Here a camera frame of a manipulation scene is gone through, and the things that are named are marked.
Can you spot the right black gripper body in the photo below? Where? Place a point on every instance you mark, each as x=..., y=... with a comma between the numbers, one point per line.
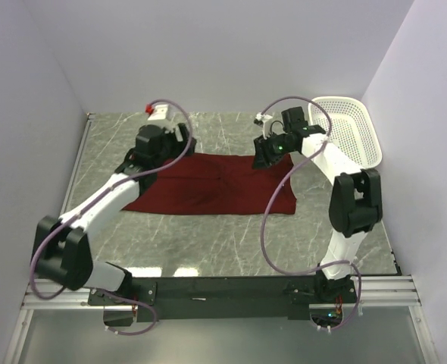
x=274, y=147

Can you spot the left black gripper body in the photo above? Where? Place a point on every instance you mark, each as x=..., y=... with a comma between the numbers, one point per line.
x=172, y=147

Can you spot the dark red t-shirt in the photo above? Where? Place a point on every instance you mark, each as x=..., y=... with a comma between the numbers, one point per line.
x=205, y=184

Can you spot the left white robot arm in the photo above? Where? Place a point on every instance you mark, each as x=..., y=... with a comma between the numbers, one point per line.
x=61, y=250

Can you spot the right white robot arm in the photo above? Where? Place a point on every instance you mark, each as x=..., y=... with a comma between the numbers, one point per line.
x=356, y=198

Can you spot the white plastic laundry basket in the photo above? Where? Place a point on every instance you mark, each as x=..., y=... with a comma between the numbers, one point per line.
x=352, y=129

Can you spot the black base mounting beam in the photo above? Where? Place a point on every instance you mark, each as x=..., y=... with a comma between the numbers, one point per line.
x=289, y=297

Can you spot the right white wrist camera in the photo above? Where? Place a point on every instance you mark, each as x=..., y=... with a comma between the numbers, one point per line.
x=264, y=122

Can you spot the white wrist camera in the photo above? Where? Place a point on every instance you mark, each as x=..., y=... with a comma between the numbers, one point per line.
x=160, y=112
x=264, y=122

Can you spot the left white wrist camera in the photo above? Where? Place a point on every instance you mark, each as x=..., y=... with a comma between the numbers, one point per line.
x=160, y=112

